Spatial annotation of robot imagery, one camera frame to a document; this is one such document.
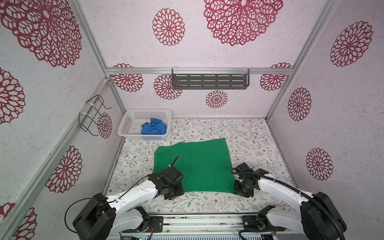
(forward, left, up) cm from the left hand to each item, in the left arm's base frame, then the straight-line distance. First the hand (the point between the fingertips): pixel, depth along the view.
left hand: (182, 195), depth 82 cm
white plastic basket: (+52, +41, 0) cm, 66 cm away
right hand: (+2, -29, -1) cm, 29 cm away
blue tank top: (+45, +20, +7) cm, 50 cm away
